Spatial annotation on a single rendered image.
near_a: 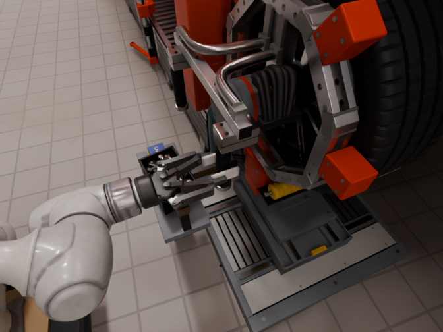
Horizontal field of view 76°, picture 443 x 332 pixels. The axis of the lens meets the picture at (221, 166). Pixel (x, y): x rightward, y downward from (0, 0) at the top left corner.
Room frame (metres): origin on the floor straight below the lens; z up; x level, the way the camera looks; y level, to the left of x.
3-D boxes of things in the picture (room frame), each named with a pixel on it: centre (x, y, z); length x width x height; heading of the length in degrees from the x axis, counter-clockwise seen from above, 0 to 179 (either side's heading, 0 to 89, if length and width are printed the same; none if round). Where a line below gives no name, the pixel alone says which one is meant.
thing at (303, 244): (0.70, -0.33, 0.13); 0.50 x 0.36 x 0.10; 23
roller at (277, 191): (0.60, -0.29, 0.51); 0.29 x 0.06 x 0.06; 113
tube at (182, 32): (0.72, 0.00, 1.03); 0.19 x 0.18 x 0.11; 113
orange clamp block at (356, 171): (0.39, -0.28, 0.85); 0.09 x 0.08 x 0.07; 23
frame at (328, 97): (0.67, -0.15, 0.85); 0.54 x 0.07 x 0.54; 23
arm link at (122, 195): (0.33, 0.21, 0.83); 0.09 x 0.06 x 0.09; 24
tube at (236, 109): (0.53, -0.08, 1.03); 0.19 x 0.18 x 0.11; 113
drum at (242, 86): (0.64, -0.09, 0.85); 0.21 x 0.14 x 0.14; 113
